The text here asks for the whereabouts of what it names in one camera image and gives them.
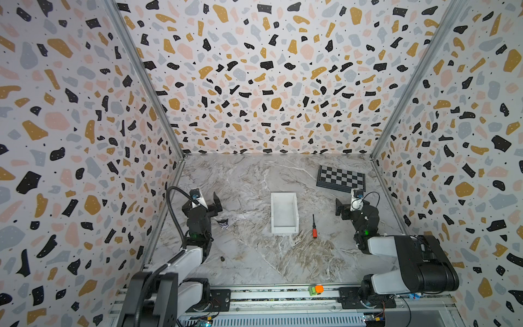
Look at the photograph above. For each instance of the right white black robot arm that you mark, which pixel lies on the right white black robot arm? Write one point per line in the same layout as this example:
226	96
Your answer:
423	265

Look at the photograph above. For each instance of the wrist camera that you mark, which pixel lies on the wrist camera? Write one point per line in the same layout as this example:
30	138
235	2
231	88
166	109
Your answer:
357	196
197	198

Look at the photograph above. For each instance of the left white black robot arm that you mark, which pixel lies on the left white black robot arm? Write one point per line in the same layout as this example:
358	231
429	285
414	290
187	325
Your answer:
159	296

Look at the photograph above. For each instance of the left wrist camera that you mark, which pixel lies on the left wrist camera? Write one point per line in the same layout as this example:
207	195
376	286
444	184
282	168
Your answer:
197	198

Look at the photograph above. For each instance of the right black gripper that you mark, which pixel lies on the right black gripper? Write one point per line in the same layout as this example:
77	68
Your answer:
343	208

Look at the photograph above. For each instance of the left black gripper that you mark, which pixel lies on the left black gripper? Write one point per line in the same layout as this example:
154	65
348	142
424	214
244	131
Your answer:
218	203

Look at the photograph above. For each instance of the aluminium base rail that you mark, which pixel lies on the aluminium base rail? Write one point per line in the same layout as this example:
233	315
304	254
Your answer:
293	305

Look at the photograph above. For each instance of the black white checkerboard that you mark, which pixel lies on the black white checkerboard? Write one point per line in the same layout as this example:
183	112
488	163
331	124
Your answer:
340	180

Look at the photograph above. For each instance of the red black screwdriver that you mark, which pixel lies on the red black screwdriver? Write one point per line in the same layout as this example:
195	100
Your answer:
314	230

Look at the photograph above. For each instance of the small dark patterned wrapper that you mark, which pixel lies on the small dark patterned wrapper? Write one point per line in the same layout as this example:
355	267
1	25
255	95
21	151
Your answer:
223	223

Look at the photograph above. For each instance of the orange green button block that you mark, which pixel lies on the orange green button block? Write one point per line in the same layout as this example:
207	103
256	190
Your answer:
315	290

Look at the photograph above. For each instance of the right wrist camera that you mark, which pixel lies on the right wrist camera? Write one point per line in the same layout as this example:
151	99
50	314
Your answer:
357	196

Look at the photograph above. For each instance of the white rectangular bin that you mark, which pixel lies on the white rectangular bin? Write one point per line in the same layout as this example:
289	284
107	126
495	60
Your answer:
284	213

